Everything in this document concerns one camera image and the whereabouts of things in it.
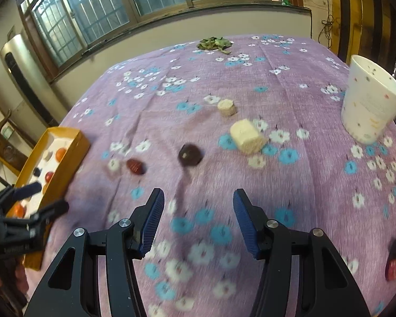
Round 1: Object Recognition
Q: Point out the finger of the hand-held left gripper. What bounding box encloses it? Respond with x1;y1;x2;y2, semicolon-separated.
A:
26;199;70;239
0;181;43;212

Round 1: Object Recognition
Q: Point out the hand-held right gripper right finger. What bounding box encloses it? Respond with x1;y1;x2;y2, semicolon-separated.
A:
233;188;372;317

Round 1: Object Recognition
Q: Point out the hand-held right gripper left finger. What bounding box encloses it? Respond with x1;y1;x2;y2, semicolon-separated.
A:
24;188;166;317

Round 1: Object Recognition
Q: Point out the yellow tray with white lining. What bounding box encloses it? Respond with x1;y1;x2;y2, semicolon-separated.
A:
7;126;91;269

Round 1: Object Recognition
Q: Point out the dark mangosteen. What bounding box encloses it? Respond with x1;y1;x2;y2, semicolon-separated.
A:
179;143;203;167

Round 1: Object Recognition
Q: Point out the red date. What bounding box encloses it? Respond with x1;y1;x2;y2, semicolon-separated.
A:
126;158;146;175

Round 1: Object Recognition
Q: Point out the silver standing air conditioner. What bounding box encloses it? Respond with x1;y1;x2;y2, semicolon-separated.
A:
0;34;58;126

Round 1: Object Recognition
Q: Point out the small cream corn piece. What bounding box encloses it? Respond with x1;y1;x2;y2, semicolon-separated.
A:
217;100;237;117

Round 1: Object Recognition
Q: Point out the purple floral tablecloth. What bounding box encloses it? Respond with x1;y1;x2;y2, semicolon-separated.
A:
23;35;396;317

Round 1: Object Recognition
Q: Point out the white dotted cup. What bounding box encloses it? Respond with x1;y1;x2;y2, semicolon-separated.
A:
341;54;396;145

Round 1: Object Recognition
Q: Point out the green leaves pile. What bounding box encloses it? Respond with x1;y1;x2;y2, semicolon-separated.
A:
197;37;233;55

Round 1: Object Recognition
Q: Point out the barred window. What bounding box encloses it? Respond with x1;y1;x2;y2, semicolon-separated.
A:
16;0;304;80

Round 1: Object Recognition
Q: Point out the yellow wooden door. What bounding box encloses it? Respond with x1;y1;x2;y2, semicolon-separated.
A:
333;0;396;73

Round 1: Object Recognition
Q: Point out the hanging cable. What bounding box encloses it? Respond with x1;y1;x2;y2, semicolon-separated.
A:
317;0;337;48

